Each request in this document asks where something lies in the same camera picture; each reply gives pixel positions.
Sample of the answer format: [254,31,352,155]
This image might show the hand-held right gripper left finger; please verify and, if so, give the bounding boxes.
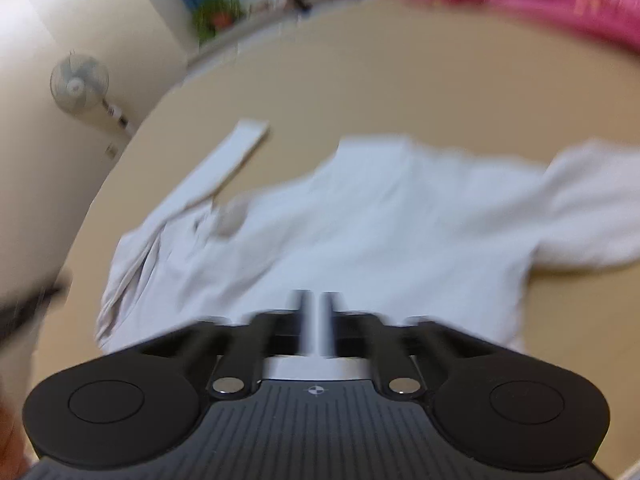
[139,290,315,401]

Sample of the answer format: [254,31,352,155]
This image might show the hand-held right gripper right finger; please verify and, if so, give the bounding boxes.
[319,290,495,401]

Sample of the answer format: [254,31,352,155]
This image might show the green potted plant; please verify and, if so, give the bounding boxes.
[191,0,252,45]

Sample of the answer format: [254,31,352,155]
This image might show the white wall fan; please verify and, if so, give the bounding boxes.
[49,51,132,137]

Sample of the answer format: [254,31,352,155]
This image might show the white towel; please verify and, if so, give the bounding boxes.
[95,119,640,381]

